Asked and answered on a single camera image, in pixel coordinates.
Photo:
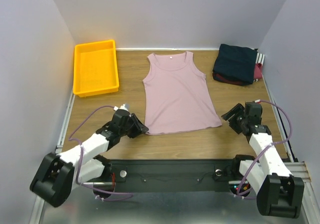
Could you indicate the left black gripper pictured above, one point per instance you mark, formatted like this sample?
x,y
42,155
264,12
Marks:
x,y
139,128

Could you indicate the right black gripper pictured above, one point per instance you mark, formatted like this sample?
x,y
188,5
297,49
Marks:
x,y
236,119

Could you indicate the pink tank top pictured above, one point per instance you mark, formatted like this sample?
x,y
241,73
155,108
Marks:
x,y
177,96

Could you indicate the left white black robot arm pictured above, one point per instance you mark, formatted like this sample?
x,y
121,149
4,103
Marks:
x,y
84,165

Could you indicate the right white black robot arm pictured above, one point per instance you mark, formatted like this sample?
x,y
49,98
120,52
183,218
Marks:
x,y
278,192

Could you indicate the maroon folded tank top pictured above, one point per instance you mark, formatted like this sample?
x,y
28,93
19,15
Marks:
x,y
257,72

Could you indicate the striped folded tank top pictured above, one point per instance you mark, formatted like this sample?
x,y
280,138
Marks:
x,y
260,58

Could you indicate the yellow plastic tray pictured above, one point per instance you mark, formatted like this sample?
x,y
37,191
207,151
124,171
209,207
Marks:
x,y
95,69

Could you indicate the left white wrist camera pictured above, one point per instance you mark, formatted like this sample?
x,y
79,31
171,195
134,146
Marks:
x,y
124,106

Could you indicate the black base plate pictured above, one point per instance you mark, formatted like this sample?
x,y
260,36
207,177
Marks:
x,y
181,175

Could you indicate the aluminium frame rail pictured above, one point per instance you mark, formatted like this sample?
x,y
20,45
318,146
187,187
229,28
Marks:
x,y
299,169

